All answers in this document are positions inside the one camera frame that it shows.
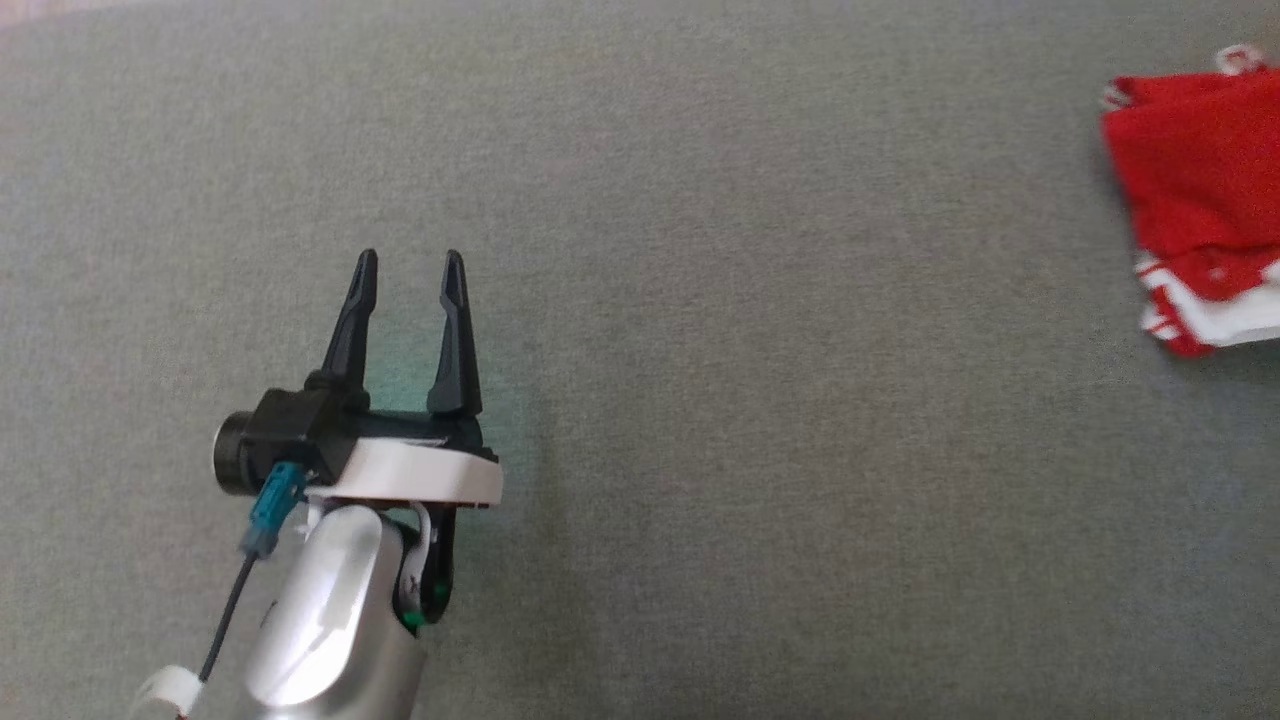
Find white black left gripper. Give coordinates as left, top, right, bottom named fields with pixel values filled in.
left=304, top=249, right=504, bottom=509

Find black cable with teal plug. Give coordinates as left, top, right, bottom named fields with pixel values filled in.
left=198, top=462, right=307, bottom=686

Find red basketball shorts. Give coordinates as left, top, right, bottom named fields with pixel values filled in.
left=1100, top=45, right=1280, bottom=266

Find red basketball jersey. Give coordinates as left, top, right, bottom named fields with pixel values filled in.
left=1135, top=248, right=1280, bottom=358

